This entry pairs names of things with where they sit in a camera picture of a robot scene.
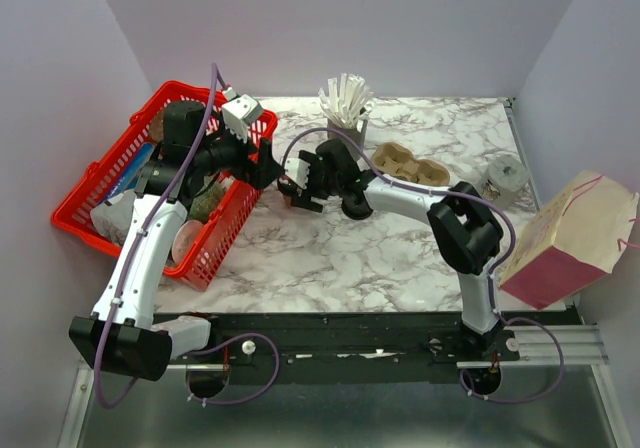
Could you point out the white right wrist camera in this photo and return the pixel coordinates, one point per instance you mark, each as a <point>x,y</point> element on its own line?
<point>296,170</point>

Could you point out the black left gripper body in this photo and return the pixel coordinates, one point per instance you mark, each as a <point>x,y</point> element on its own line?
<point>226,153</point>

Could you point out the grey straw holder can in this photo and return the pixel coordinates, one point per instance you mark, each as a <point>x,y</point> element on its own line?
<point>355,133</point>

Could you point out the red plastic shopping basket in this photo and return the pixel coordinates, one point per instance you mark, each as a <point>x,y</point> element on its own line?
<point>215,239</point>

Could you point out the pink beige paper bag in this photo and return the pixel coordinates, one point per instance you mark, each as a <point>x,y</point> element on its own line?
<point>574,240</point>

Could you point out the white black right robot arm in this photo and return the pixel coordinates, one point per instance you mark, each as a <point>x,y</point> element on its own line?
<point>464,226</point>

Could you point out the black table front rail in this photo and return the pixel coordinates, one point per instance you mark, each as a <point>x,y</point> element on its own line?
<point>349,348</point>

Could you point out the white grey snack bag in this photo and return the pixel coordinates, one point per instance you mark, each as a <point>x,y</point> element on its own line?
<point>112,218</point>

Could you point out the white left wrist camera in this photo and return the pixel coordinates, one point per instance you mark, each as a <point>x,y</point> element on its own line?
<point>239,112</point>

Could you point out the white wrapped straws bunch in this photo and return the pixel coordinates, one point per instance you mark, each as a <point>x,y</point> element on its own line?
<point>346,101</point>

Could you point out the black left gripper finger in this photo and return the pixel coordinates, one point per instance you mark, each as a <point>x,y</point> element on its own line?
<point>264,156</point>
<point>262,173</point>

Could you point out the brown lidded round jar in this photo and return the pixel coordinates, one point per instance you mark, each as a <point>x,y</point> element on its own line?
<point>155,129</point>

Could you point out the brown paper coffee cup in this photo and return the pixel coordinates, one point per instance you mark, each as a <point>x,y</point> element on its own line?
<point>289,191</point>

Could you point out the blue flat box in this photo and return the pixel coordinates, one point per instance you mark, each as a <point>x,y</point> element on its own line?
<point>128,179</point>

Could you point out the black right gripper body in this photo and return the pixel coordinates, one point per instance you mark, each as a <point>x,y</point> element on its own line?
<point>321,185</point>

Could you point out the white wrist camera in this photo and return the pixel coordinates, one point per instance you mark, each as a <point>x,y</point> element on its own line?
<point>239,112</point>
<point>296,170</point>

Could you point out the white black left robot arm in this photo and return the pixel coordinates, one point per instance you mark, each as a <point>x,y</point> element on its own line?
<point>119,335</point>

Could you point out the aluminium extrusion rail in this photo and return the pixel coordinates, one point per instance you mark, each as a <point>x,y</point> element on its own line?
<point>548,399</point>

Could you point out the brown cardboard cup carrier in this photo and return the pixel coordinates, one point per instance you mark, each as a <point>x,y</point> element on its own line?
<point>399,162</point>

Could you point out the green round melon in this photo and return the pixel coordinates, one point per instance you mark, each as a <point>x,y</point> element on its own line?
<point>204,205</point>

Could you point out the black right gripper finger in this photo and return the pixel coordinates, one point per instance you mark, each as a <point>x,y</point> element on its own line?
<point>304,200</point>
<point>311,158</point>

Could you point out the black Force tub pink lid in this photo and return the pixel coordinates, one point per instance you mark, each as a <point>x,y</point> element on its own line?
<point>184,239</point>

